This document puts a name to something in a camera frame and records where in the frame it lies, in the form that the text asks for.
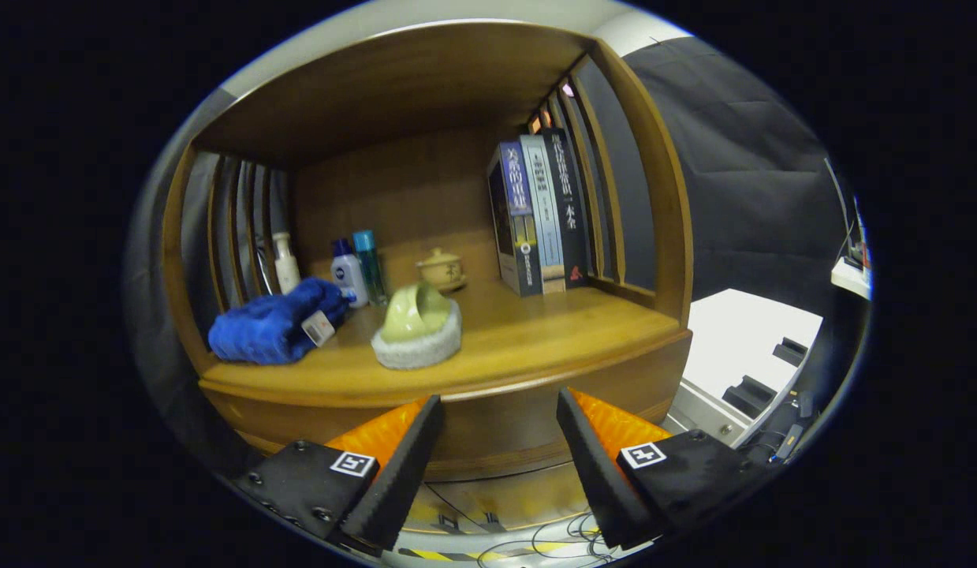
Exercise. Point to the wooden cabinet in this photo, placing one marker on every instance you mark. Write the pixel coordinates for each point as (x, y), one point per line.
(401, 87)

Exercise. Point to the clear bottle teal cap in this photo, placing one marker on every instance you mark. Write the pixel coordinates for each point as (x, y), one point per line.
(370, 268)

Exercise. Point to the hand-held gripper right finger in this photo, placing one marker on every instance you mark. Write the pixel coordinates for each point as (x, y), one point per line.
(598, 473)

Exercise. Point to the green and white brush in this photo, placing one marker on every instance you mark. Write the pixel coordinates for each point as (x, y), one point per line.
(417, 331)

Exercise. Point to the wooden drawer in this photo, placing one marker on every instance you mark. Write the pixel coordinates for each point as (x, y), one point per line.
(496, 426)

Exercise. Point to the blue folded towel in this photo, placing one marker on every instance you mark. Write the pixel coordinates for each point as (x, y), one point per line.
(267, 327)

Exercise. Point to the white bottle dark blue cap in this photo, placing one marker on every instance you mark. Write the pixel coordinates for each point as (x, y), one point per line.
(348, 280)

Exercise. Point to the white side shelf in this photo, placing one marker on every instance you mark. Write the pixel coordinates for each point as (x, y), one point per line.
(849, 278)

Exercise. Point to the black block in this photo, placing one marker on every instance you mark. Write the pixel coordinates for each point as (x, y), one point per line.
(748, 396)
(791, 351)

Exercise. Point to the wooden countertop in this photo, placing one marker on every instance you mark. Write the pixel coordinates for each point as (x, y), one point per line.
(551, 331)

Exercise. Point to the blue spine book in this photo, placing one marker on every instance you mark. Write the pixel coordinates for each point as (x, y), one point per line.
(518, 221)

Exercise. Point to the beige lidded tea cup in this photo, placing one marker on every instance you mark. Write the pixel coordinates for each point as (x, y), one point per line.
(442, 270)

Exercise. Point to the white pump bottle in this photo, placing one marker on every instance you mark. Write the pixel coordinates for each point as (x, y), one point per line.
(286, 272)

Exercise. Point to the light grey spine book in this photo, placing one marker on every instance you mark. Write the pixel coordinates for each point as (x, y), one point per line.
(545, 213)

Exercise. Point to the wooden cabinet door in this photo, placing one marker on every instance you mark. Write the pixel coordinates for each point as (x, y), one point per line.
(437, 505)
(527, 497)

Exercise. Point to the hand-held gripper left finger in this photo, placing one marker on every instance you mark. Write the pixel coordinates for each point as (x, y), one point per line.
(393, 481)

